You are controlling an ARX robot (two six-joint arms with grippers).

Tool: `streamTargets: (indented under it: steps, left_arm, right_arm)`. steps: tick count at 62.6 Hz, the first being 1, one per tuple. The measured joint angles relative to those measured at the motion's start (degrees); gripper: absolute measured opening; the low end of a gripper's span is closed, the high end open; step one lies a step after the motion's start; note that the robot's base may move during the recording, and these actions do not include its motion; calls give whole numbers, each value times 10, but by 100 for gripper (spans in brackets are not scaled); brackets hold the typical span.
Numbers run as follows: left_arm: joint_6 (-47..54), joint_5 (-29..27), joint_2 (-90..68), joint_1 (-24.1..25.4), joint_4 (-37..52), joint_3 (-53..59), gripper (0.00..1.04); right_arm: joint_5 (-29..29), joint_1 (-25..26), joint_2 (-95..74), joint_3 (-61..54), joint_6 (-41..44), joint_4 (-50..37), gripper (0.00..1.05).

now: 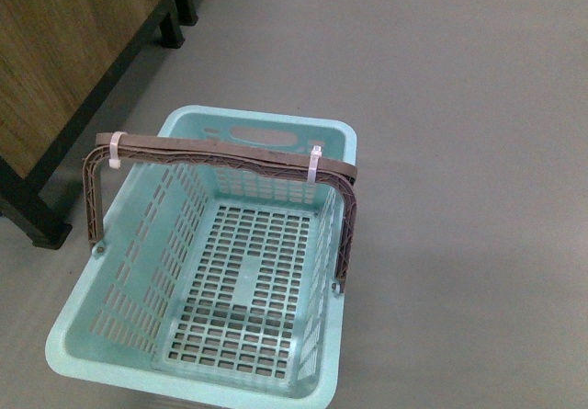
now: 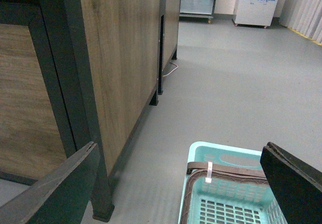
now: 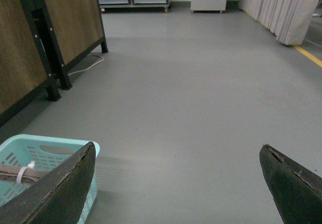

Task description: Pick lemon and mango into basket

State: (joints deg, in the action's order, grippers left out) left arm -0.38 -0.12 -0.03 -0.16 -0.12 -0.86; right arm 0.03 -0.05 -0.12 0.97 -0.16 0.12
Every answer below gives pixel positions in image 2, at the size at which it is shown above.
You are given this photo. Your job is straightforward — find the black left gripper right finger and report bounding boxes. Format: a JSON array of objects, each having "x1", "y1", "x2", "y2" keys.
[{"x1": 260, "y1": 142, "x2": 321, "y2": 223}]

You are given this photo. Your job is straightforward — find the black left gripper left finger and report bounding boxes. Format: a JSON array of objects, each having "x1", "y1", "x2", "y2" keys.
[{"x1": 1, "y1": 142, "x2": 100, "y2": 223}]

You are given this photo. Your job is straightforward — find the light blue plastic basket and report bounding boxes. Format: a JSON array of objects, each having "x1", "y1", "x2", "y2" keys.
[{"x1": 178, "y1": 141, "x2": 287, "y2": 223}]

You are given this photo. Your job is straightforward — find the brown basket handle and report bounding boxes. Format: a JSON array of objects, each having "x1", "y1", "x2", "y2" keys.
[{"x1": 178, "y1": 162, "x2": 276, "y2": 223}]

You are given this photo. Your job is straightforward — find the wooden display stand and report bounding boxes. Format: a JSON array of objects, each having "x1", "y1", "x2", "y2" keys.
[{"x1": 1, "y1": 0, "x2": 180, "y2": 222}]

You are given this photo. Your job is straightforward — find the white vertical blinds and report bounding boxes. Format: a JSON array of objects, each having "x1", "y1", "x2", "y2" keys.
[{"x1": 279, "y1": 0, "x2": 321, "y2": 45}]

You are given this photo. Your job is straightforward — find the white chest freezer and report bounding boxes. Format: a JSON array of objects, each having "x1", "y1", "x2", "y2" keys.
[{"x1": 232, "y1": 0, "x2": 278, "y2": 29}]

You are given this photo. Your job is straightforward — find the glass door fridge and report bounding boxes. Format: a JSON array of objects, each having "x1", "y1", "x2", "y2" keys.
[{"x1": 180, "y1": 0, "x2": 216, "y2": 24}]

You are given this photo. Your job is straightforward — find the white floor cable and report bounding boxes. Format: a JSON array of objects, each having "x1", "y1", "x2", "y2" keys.
[{"x1": 163, "y1": 62, "x2": 179, "y2": 78}]

